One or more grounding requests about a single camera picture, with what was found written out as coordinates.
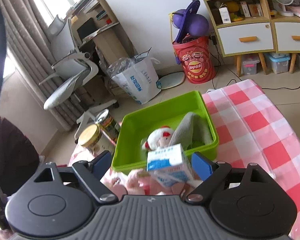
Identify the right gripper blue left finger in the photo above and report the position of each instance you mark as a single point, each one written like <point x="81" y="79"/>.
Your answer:
<point x="89" y="175"/>

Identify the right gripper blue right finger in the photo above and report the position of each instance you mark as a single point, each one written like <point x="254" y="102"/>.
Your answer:
<point x="213" y="176"/>

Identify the gold lid cookie jar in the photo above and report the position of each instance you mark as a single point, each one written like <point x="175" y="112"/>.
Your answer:
<point x="93" y="139"/>

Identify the green plastic bin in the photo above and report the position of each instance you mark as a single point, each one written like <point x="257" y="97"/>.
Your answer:
<point x="152" y="127"/>

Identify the blue white milk carton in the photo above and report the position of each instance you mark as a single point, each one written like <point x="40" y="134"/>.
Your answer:
<point x="169" y="166"/>

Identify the pink plush bunny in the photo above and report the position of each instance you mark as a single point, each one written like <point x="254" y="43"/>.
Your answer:
<point x="139" y="182"/>

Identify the yellow green tall can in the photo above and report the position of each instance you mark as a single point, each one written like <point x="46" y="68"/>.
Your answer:
<point x="108" y="124"/>

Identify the grey green folded towel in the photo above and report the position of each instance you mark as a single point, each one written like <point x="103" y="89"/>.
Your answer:
<point x="193" y="131"/>

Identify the pink checkered tablecloth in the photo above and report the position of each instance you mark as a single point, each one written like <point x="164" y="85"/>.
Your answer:
<point x="247" y="128"/>

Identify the santa plush toy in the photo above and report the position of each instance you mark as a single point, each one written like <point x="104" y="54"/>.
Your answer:
<point x="159" y="138"/>

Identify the round white floor scale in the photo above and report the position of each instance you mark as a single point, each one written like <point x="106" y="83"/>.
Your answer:
<point x="172" y="80"/>

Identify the grey white office chair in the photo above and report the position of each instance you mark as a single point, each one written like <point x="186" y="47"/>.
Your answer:
<point x="76" y="69"/>

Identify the white blue paper bag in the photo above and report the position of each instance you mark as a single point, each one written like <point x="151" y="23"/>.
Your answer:
<point x="137" y="76"/>

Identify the red lays chip bucket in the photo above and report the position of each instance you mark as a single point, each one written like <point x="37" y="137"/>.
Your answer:
<point x="194" y="56"/>

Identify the clear box pink label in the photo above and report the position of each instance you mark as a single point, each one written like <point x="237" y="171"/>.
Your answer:
<point x="249" y="64"/>

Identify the clear box blue lid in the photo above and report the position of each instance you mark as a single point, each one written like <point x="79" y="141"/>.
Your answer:
<point x="278" y="63"/>

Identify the wooden desk shelf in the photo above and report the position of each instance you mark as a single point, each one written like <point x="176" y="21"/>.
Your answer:
<point x="93" y="22"/>

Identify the grey curtain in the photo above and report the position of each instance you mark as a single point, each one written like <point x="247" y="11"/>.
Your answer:
<point x="29" y="43"/>

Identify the purple hopper ball toy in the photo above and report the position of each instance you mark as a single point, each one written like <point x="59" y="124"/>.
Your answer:
<point x="189" y="22"/>

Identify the wooden white drawer cabinet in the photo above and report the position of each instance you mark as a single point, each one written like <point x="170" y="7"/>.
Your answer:
<point x="255" y="27"/>

